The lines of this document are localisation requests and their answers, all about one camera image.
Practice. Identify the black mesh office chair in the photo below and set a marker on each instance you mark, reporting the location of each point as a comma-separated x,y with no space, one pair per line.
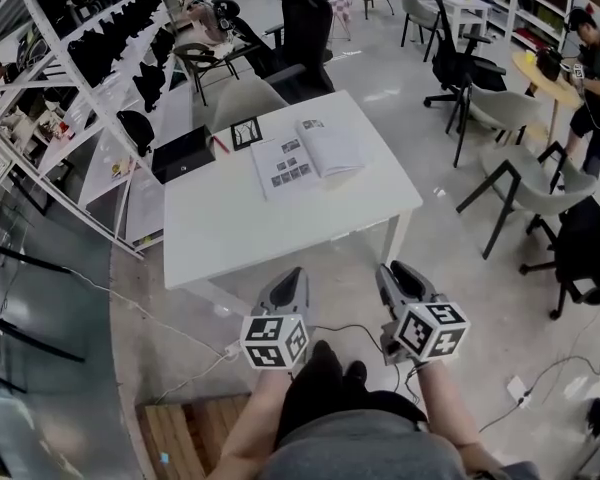
462,63

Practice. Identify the grey chair black legs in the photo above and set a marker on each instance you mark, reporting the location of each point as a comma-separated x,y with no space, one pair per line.
530,185
502,110
417,10

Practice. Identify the black headrest office chair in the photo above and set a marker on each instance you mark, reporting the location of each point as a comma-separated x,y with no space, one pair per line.
250,43

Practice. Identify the white power strip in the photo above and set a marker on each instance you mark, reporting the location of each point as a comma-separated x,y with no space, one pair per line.
233,348

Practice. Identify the row of black bags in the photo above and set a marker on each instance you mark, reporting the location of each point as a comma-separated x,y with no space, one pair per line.
100,53

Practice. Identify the person's left forearm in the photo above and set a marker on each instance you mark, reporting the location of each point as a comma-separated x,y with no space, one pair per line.
257,418

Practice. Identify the round yellow table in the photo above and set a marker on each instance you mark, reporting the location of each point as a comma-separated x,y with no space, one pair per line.
545,88

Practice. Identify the black picture frame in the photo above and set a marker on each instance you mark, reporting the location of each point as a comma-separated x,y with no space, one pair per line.
246,134

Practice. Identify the black metal frame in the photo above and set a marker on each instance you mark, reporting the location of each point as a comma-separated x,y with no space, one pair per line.
30,263

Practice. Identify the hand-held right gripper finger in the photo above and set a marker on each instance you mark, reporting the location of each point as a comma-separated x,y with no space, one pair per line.
412,283
389,290

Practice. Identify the person's grey shirt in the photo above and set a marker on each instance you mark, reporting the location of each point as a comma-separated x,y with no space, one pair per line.
370,448

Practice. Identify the black box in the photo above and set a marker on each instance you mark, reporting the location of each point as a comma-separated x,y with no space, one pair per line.
182,155

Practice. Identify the person's right forearm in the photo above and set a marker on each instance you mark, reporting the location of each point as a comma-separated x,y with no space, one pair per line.
447,403

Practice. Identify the white table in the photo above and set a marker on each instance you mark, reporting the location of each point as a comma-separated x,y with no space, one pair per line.
455,3

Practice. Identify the black bag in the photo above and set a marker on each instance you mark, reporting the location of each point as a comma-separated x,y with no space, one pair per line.
549,64

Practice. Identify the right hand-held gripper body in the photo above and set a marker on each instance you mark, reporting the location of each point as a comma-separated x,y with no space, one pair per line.
430,333

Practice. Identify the white book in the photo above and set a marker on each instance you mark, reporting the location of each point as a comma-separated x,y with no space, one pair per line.
290,168

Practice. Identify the grey shell chair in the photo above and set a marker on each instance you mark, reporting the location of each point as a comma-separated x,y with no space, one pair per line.
247,100

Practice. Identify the red pen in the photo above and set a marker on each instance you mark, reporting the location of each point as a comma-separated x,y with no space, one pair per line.
220,144

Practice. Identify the person's black trousers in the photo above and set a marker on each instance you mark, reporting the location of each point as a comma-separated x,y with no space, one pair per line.
325,393

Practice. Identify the black gaming chair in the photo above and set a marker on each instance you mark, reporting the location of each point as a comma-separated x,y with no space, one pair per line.
307,33

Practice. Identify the white metal shelf rack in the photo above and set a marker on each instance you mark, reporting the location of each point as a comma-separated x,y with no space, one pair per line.
75,75

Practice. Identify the white power adapter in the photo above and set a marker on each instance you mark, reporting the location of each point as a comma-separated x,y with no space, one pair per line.
519,390

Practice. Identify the white bookshelf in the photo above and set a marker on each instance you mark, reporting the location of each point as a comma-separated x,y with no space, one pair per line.
545,3

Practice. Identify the pink checkered stool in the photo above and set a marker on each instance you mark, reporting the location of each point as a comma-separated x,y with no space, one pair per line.
341,8

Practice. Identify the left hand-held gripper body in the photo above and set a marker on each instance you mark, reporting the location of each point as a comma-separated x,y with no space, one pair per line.
272,340

